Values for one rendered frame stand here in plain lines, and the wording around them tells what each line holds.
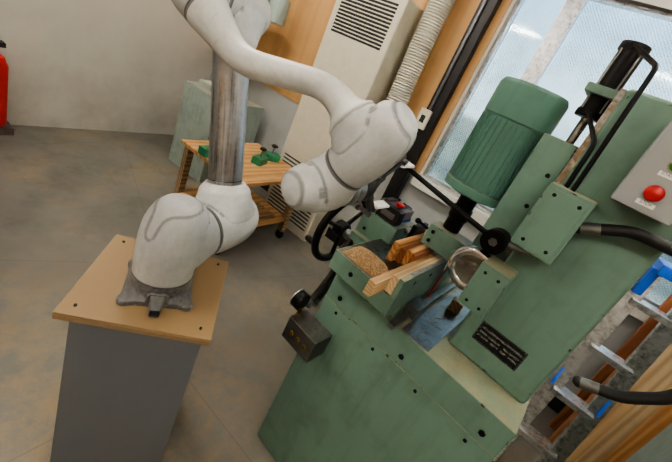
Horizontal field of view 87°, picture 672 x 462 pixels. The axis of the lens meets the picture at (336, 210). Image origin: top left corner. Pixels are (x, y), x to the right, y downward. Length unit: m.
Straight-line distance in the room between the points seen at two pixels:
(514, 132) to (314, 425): 1.07
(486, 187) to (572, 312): 0.34
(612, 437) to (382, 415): 1.57
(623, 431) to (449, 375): 1.59
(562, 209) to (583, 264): 0.15
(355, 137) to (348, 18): 2.06
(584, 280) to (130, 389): 1.15
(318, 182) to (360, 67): 1.88
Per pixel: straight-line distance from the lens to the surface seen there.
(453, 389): 1.00
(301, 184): 0.67
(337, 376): 1.20
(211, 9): 0.89
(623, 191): 0.86
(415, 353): 1.00
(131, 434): 1.35
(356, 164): 0.64
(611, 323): 1.86
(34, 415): 1.63
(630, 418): 2.45
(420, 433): 1.11
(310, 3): 3.27
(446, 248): 1.09
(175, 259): 0.96
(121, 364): 1.12
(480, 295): 0.90
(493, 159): 0.99
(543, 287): 0.96
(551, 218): 0.85
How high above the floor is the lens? 1.35
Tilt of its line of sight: 22 degrees down
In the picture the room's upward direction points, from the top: 24 degrees clockwise
